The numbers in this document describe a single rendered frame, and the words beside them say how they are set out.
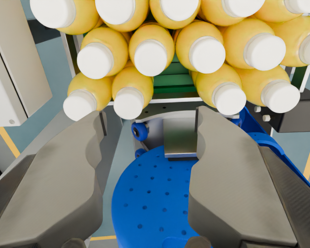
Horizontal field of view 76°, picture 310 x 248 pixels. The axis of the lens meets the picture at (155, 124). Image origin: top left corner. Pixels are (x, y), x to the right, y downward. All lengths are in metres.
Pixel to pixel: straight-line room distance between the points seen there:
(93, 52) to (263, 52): 0.20
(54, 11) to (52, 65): 1.27
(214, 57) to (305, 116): 0.25
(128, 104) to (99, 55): 0.07
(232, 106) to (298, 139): 1.71
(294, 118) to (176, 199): 0.26
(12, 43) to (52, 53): 1.18
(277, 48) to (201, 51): 0.09
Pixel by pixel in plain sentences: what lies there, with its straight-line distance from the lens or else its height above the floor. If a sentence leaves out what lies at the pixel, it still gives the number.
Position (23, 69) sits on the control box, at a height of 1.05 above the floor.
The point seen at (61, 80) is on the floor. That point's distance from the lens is 1.54.
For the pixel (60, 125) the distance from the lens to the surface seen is 1.16.
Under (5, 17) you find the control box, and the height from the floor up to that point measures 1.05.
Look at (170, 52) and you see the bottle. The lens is 0.28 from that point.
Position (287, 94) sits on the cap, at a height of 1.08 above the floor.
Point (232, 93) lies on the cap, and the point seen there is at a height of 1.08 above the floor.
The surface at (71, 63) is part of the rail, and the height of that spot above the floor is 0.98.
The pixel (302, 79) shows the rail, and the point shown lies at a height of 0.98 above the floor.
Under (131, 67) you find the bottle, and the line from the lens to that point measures 0.33.
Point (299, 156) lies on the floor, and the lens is 2.12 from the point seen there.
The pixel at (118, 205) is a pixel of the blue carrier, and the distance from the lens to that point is 0.35.
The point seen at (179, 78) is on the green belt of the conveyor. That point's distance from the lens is 0.45.
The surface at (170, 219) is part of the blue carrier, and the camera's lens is 0.32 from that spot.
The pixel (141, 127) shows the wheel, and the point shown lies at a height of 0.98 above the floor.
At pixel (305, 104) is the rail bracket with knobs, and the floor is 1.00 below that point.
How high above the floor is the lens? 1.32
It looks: 59 degrees down
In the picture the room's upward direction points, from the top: 179 degrees counter-clockwise
